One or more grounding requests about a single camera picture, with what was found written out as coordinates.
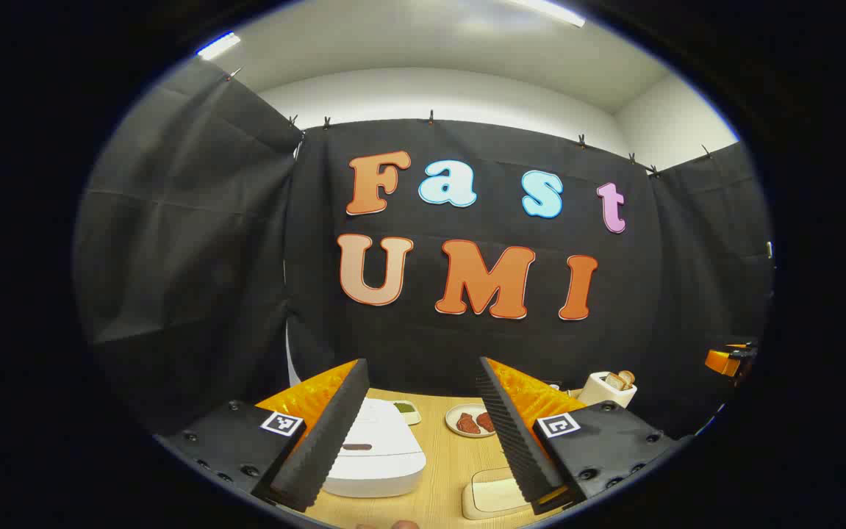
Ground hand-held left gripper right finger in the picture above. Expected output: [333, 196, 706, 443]
[476, 357, 692, 515]

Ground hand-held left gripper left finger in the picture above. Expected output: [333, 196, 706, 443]
[154, 359, 370, 513]

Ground white rice cooker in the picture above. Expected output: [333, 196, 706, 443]
[320, 397, 427, 499]

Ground white round plate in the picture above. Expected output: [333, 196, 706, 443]
[445, 403, 498, 439]

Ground white toaster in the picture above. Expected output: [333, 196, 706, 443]
[577, 371, 638, 409]

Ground ceiling light strip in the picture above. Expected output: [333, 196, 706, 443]
[196, 31, 242, 61]

